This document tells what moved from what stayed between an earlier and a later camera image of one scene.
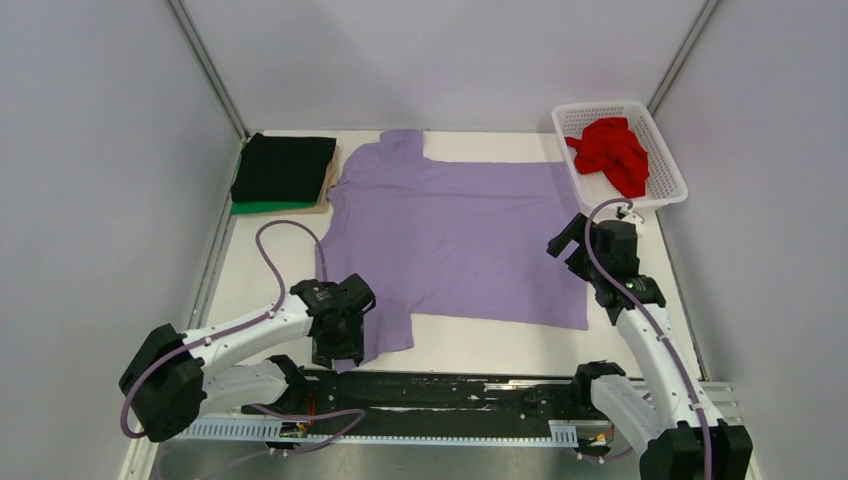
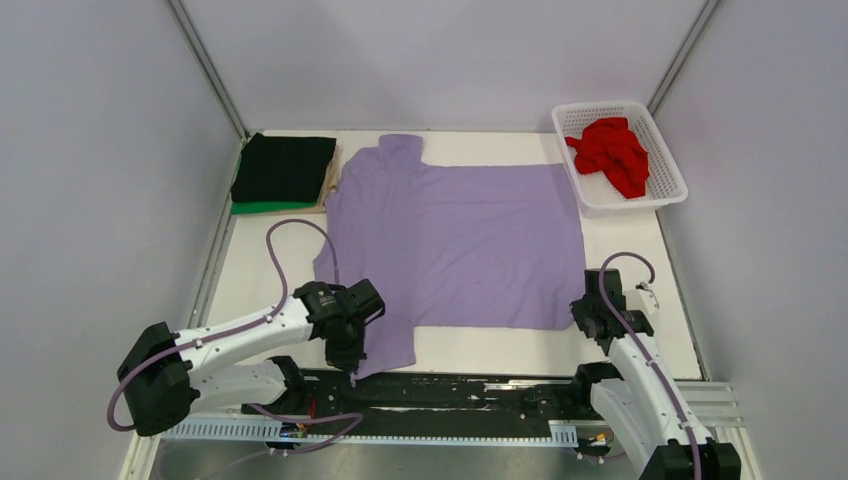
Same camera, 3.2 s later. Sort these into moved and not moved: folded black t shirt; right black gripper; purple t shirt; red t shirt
Moved: right black gripper
Not moved: folded black t shirt; purple t shirt; red t shirt
